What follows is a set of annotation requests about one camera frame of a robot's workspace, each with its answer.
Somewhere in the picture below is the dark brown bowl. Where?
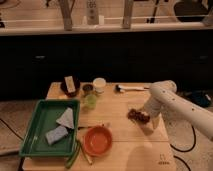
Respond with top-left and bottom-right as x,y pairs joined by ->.
60,76 -> 80,97

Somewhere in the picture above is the yellow-green stick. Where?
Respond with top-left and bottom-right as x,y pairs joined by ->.
80,143 -> 93,165

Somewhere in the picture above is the beige block in bowl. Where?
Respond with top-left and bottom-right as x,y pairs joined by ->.
65,76 -> 75,93

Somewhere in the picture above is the green cucumber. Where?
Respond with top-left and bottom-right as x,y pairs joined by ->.
65,140 -> 81,169

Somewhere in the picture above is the grey folded cloth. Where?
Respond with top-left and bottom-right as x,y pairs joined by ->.
56,108 -> 74,129

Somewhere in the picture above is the teal object on floor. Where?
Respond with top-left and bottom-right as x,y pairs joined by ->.
191,92 -> 211,108

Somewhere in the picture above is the dark purple grape bunch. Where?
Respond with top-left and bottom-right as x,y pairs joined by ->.
127,109 -> 150,124

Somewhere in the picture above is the green plastic tray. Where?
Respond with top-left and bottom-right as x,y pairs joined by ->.
19,99 -> 80,157

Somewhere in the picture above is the green translucent cup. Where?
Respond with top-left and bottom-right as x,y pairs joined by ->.
84,94 -> 97,109

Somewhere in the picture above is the small dark cup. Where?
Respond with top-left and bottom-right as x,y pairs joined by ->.
82,84 -> 93,95

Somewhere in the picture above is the black cable on floor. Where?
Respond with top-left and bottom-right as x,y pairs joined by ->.
169,124 -> 197,171

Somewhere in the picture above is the red bowl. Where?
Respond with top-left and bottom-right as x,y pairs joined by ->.
83,126 -> 112,157

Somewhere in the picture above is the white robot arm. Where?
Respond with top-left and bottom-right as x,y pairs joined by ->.
142,80 -> 213,141

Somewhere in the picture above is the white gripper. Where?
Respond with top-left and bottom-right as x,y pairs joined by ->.
138,97 -> 162,129

